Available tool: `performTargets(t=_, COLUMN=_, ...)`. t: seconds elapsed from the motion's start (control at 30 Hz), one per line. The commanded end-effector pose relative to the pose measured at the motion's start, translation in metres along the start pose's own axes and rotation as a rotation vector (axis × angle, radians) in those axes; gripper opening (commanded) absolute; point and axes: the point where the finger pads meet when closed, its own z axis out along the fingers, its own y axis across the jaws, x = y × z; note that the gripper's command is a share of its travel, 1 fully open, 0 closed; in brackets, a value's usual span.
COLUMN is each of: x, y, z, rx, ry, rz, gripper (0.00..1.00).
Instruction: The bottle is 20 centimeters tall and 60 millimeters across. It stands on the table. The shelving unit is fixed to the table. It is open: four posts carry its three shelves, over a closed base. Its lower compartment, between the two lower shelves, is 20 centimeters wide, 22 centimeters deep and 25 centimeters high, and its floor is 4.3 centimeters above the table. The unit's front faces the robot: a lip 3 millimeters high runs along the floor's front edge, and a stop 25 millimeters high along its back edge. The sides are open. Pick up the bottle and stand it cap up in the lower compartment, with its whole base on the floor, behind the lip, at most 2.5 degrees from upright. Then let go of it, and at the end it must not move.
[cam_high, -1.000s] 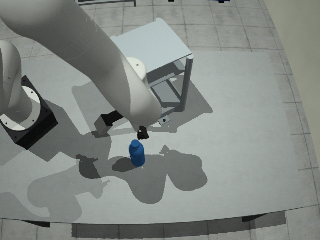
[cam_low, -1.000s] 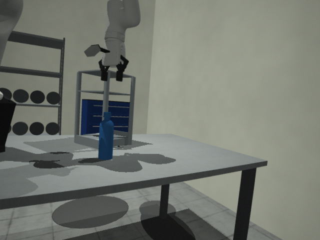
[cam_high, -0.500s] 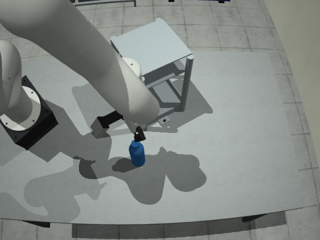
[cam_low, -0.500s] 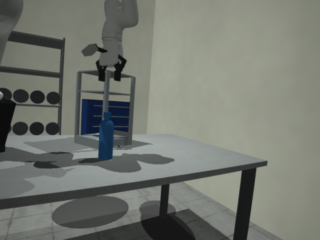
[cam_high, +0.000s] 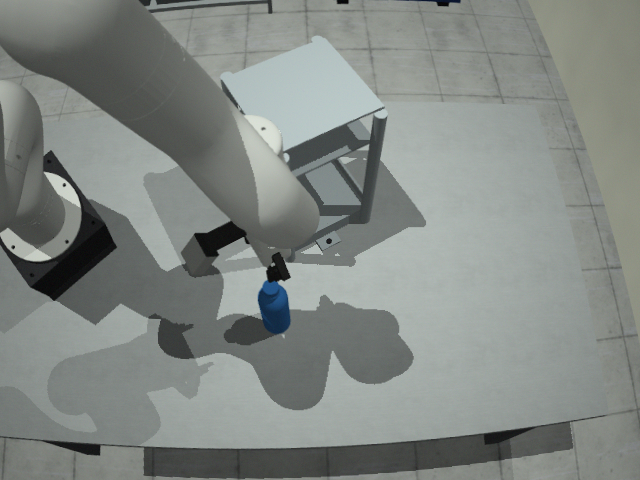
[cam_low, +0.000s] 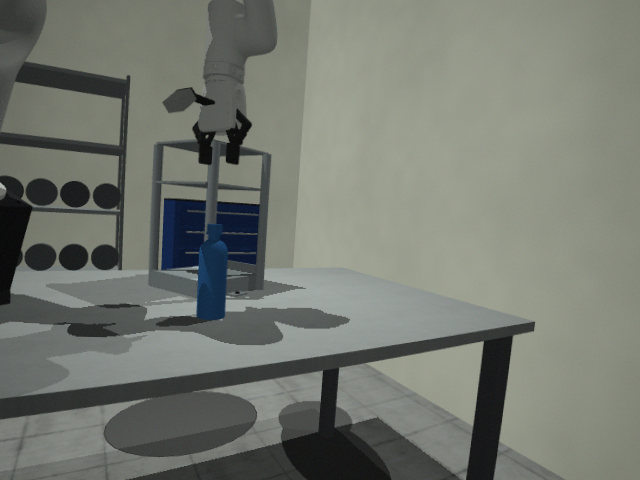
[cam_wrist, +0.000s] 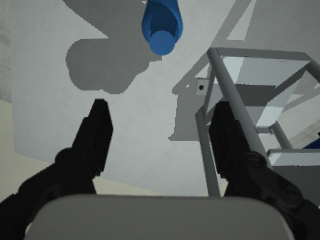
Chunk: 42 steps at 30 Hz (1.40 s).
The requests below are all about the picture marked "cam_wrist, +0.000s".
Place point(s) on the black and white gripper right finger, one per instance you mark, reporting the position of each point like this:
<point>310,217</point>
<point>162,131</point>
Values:
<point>248,176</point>

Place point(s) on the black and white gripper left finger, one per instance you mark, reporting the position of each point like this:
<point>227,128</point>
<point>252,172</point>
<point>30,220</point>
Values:
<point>72,169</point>

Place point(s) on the dark blue bottle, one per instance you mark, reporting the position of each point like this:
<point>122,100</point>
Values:
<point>160,15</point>

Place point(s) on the grey open shelving unit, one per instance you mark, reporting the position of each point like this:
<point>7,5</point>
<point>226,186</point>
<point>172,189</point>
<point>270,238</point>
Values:
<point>262,81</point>

